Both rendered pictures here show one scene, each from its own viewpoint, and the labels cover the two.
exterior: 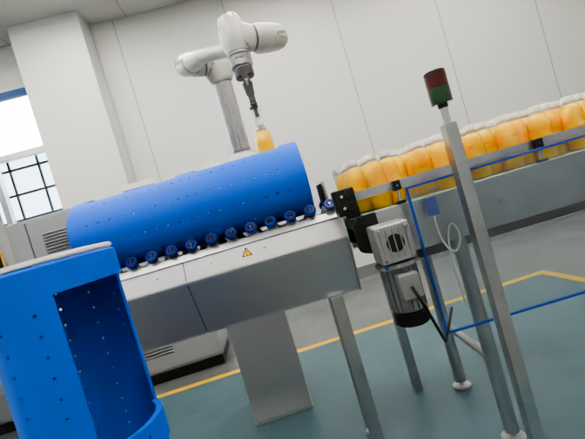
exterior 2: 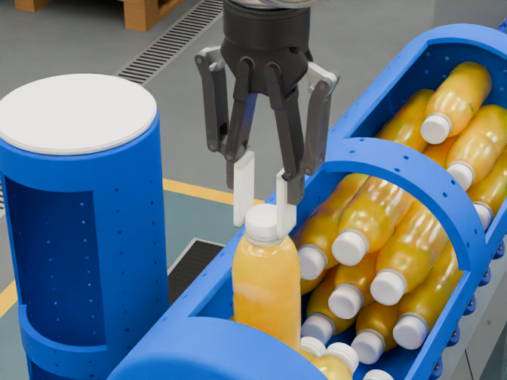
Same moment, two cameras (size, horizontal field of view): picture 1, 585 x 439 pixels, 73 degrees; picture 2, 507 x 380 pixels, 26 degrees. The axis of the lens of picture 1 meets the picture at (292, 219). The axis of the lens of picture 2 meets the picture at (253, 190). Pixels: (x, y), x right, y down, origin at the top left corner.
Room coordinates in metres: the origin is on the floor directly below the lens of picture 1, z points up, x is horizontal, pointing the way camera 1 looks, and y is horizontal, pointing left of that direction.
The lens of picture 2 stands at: (1.92, -0.77, 1.92)
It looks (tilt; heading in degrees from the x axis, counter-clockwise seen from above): 32 degrees down; 117
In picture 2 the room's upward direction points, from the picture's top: straight up
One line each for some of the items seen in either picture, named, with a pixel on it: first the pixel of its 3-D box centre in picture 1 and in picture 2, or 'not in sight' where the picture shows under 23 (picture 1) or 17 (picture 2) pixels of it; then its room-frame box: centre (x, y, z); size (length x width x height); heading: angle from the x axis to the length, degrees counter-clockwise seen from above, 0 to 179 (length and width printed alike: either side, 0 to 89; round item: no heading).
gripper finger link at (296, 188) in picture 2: not in sight; (304, 180); (1.57, 0.02, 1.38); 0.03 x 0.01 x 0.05; 1
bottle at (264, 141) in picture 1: (265, 150); (266, 298); (1.54, 0.02, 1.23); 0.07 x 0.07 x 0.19
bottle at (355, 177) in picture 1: (359, 188); not in sight; (1.42, -0.26, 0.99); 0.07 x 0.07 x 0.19
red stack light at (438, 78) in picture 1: (436, 81); not in sight; (1.18, -0.53, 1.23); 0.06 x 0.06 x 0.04
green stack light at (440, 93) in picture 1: (440, 96); not in sight; (1.18, -0.53, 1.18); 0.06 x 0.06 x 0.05
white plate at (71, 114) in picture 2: (47, 261); (75, 111); (0.90, 0.57, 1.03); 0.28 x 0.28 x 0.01
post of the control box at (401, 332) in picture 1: (388, 287); not in sight; (1.83, -0.34, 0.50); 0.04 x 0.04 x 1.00; 1
